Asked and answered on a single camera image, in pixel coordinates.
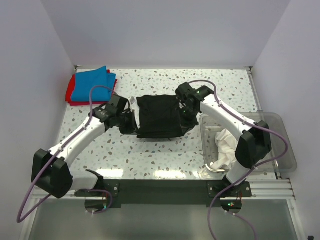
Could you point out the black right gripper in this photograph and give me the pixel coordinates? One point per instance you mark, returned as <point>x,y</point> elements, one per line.
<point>186,124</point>

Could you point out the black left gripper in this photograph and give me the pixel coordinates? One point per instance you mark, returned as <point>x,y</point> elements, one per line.
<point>132,128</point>

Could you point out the black t shirt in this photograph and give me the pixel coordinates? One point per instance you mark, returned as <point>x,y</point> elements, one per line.
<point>157,117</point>

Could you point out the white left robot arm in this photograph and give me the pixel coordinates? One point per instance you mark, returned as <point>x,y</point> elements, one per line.
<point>51,168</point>

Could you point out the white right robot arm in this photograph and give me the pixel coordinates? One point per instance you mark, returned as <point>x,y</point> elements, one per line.
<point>254,140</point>

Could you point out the white t shirt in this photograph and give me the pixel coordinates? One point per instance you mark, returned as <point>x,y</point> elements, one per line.
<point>227,145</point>

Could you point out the blue folded t shirt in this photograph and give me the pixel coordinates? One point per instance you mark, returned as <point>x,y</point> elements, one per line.
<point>83,82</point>

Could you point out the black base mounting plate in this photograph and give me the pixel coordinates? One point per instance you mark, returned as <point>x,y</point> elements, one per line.
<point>160,199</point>

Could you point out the clear plastic bin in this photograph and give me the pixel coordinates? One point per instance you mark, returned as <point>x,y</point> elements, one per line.
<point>209,128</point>

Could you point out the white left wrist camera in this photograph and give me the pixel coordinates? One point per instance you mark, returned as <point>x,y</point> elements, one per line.
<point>133,101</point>

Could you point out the aluminium rail frame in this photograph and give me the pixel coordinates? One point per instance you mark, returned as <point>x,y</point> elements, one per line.
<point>261,189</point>

